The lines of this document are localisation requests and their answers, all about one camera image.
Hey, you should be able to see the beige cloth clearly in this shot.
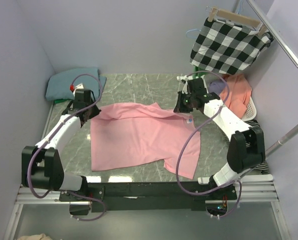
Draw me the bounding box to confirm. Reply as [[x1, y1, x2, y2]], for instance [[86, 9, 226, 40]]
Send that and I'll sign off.
[[17, 233, 52, 240]]

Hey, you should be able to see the orange shirt in basket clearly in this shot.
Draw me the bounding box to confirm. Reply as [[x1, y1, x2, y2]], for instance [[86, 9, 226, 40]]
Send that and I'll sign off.
[[219, 73, 252, 119]]

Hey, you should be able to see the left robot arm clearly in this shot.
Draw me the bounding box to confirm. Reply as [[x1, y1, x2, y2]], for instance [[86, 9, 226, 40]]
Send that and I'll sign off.
[[21, 89, 101, 201]]

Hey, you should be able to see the aluminium frame rail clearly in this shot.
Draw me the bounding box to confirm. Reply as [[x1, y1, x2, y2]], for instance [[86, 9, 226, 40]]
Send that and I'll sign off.
[[2, 174, 280, 240]]

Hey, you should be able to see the blue wire hanger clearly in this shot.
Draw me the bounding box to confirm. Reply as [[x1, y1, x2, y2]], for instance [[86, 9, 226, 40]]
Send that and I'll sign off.
[[185, 28, 201, 39]]

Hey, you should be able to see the purple garment in basket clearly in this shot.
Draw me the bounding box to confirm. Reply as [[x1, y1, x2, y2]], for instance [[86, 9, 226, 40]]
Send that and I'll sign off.
[[208, 80, 226, 95]]

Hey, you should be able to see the black white striped garment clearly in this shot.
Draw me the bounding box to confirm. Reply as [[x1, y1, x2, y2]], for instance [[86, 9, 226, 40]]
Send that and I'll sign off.
[[225, 119, 270, 174]]

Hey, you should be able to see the green hanging garment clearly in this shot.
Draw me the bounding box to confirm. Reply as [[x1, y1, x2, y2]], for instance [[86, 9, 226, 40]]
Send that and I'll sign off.
[[192, 66, 205, 79]]

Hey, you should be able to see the pink t-shirt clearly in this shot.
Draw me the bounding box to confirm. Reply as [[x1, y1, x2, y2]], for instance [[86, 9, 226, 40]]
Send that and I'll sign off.
[[90, 102, 201, 179]]

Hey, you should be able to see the folded teal t-shirt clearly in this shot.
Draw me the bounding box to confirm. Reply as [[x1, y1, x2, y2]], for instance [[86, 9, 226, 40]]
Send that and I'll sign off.
[[45, 67, 107, 101]]

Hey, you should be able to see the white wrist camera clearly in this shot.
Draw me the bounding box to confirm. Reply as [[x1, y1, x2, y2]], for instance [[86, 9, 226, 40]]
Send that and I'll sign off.
[[69, 83, 85, 95], [176, 75, 194, 84]]

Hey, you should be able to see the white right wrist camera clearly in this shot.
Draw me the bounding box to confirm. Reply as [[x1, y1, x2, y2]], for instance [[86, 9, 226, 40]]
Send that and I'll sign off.
[[176, 75, 194, 84]]

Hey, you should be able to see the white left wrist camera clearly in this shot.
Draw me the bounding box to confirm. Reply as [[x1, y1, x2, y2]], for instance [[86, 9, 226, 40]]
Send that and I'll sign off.
[[69, 83, 85, 95]]

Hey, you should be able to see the black white checkered cloth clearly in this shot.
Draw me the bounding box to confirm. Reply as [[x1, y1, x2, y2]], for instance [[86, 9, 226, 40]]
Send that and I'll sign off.
[[190, 19, 274, 75]]

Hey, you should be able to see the metal clothes rack pole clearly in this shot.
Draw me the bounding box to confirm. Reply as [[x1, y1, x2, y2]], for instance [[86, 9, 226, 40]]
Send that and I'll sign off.
[[246, 0, 298, 158]]

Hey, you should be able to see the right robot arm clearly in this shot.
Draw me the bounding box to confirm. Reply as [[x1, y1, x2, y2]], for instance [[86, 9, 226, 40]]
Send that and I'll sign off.
[[174, 77, 266, 200]]

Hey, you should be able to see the black mounting base bar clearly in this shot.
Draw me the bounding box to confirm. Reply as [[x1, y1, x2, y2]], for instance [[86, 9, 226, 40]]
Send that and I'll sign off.
[[59, 182, 237, 215]]

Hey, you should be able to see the wooden clothes hanger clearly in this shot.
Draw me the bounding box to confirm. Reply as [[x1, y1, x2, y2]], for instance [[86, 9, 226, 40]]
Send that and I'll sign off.
[[207, 7, 268, 37]]

